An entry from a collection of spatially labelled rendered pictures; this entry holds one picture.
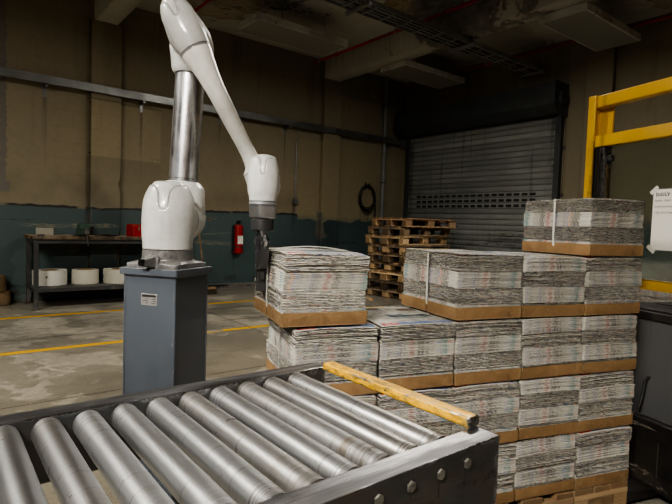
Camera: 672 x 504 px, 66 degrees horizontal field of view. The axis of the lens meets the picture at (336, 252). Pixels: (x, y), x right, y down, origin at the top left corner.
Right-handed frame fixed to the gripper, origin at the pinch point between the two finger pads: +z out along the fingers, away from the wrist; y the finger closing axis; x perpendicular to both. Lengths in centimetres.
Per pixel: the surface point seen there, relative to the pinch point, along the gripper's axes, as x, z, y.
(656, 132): -178, -66, -1
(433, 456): -5, 16, -102
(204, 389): 25, 16, -60
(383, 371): -38, 28, -19
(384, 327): -37.3, 13.6, -18.7
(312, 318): -12.4, 9.8, -18.9
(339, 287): -21.1, 0.3, -18.4
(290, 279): -5.1, -2.3, -18.4
